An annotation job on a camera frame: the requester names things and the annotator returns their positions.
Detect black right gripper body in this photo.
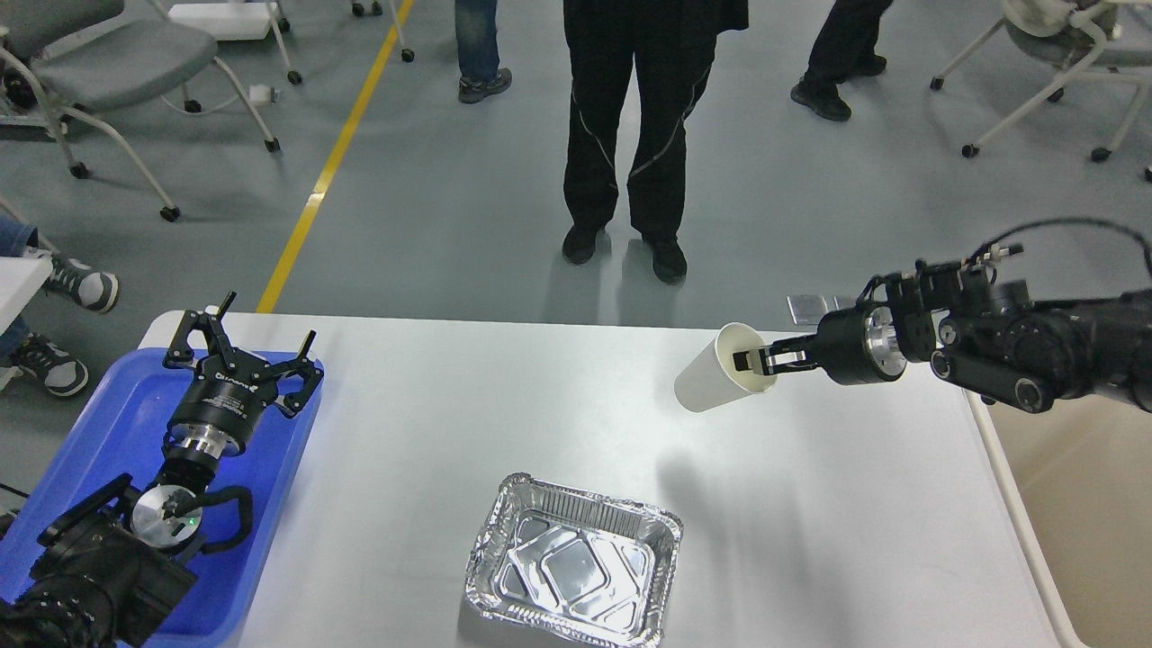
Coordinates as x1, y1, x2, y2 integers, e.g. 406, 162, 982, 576
812, 304, 908, 386

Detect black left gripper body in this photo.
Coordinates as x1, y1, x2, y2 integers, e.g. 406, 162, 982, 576
167, 355, 276, 458

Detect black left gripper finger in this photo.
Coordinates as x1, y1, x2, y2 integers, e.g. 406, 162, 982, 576
162, 291, 238, 370
259, 329, 324, 419

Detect white paper cup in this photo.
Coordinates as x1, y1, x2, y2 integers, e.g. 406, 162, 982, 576
674, 321, 776, 413

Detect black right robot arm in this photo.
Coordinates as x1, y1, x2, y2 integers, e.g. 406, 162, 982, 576
719, 216, 1151, 414

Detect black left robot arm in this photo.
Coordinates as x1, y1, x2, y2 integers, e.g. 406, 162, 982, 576
3, 307, 326, 647

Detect left metal floor plate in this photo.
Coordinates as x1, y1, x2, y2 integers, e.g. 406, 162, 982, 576
787, 294, 838, 327

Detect blue plastic tray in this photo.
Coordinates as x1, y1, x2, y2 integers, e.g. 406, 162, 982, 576
1, 348, 323, 647

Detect person with grey sneakers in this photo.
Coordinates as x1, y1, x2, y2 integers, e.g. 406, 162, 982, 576
0, 216, 121, 399

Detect white side table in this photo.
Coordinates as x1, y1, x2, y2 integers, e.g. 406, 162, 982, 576
0, 256, 52, 333

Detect beige plastic bin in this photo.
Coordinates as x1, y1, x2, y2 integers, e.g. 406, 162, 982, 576
967, 394, 1151, 647

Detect aluminium foil food tray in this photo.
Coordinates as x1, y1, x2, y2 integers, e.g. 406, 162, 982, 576
463, 472, 683, 647

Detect background person dark shoes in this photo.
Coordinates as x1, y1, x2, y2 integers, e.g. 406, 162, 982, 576
789, 1, 892, 122

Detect grey office chair left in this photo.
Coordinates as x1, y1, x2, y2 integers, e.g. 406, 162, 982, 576
1, 1, 280, 223

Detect standing person in black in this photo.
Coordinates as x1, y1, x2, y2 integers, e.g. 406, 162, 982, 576
561, 1, 750, 284

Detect background person blue jeans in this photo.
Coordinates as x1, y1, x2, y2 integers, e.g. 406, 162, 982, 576
455, 1, 513, 105

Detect white office chair right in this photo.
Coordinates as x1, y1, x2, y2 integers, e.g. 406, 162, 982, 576
930, 1, 1151, 163

